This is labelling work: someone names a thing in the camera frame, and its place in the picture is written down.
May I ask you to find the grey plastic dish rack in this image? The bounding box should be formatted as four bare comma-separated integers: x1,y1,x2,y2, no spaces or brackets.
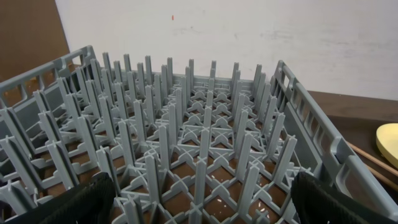
1,46,397,223

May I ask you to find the lower wooden chopstick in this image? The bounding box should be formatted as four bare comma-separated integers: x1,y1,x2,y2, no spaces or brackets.
366,166,398,191

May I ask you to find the yellow round plate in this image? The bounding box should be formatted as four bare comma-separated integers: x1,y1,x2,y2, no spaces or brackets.
376,123,398,168

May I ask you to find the wooden chopstick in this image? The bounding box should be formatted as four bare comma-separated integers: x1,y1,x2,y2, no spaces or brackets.
366,166,398,191
347,142,398,176

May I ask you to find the brown cardboard panel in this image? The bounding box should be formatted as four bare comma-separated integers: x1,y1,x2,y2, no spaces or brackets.
1,0,70,82

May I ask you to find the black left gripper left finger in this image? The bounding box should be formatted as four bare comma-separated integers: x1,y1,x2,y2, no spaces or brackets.
8,172,116,224

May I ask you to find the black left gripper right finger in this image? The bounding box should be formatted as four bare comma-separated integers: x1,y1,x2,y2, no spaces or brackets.
290,172,395,224

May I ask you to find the upper wooden chopstick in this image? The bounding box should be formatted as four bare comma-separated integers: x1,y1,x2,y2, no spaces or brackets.
347,142,398,176

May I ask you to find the brown serving tray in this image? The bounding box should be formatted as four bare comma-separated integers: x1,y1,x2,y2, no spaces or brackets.
329,116,397,203

